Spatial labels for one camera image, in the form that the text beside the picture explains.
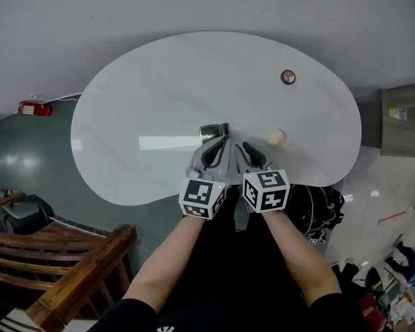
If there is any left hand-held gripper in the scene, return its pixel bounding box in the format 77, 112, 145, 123
178, 136, 233, 221

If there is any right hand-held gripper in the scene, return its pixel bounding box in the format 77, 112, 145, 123
233, 141, 291, 214

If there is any grey square compact case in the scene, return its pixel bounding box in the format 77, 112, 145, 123
199, 124, 223, 147

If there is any beige makeup sponge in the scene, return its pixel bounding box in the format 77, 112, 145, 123
267, 129, 287, 147

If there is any round eyeshadow compact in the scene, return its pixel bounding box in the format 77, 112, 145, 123
280, 69, 297, 86

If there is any person's right forearm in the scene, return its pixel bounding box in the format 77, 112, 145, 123
262, 211, 342, 309

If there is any person's left forearm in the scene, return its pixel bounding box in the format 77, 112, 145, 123
122, 216, 208, 314

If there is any white kidney-shaped table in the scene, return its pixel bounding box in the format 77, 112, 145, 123
70, 30, 363, 207

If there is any person's black clothed body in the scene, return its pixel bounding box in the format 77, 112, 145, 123
86, 185, 371, 332

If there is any red floor tape strip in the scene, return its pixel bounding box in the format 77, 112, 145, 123
378, 211, 407, 225

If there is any yellow white paper label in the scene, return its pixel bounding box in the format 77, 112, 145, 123
387, 107, 408, 121

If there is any grey wooden shelf cabinet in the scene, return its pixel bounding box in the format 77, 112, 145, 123
380, 81, 415, 158

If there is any brown wooden stair railing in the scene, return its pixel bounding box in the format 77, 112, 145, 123
0, 192, 138, 328

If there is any red fire extinguisher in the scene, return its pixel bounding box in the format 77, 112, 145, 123
17, 100, 53, 118

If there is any black bin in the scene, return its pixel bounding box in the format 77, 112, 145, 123
0, 194, 55, 237

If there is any black bag with cables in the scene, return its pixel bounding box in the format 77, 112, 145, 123
286, 185, 346, 234

